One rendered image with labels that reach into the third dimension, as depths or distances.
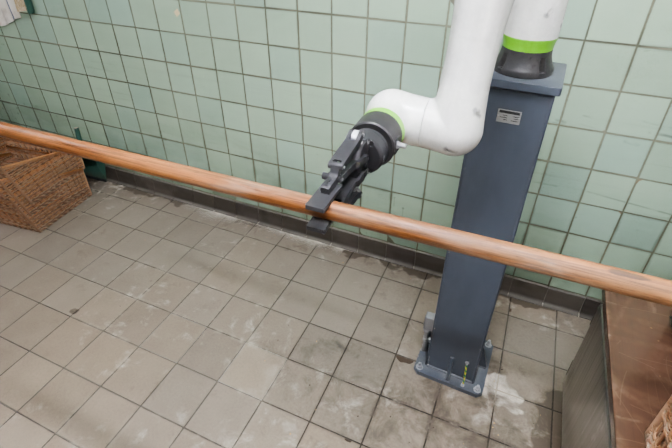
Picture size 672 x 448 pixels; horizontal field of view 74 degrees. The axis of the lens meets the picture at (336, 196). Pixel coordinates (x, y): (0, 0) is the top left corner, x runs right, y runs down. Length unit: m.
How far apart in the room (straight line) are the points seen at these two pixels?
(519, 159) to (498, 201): 0.15
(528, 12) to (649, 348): 0.93
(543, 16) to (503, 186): 0.45
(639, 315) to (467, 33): 1.02
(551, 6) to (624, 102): 0.72
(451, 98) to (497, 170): 0.48
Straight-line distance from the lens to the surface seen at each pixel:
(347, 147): 0.71
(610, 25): 1.77
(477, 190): 1.36
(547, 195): 2.01
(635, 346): 1.49
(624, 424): 1.32
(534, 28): 1.21
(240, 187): 0.72
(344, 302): 2.15
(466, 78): 0.87
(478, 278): 1.55
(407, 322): 2.10
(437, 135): 0.89
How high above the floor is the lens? 1.58
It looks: 34 degrees down
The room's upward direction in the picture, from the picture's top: straight up
